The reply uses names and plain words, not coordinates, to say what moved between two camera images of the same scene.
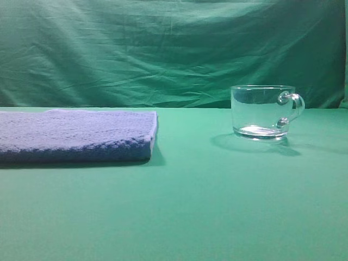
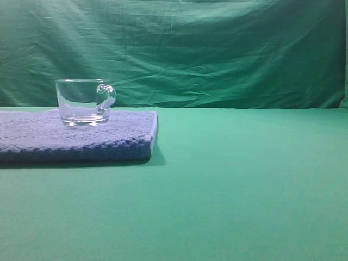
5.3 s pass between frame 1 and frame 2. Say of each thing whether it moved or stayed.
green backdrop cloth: stayed
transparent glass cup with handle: moved
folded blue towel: stayed
